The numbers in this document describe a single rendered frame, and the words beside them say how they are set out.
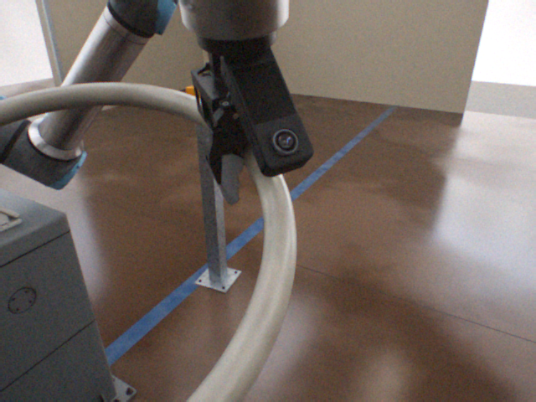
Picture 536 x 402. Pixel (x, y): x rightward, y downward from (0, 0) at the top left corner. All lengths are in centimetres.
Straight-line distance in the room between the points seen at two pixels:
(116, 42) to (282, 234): 73
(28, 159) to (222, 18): 100
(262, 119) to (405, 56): 611
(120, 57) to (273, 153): 72
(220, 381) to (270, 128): 20
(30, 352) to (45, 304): 15
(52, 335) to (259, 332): 117
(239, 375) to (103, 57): 84
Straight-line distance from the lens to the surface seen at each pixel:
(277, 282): 31
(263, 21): 32
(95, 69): 102
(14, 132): 126
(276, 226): 34
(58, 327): 142
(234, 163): 41
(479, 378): 198
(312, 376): 179
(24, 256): 126
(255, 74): 34
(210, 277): 223
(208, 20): 32
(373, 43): 651
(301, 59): 695
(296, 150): 32
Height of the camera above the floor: 140
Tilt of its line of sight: 27 degrees down
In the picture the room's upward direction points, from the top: straight up
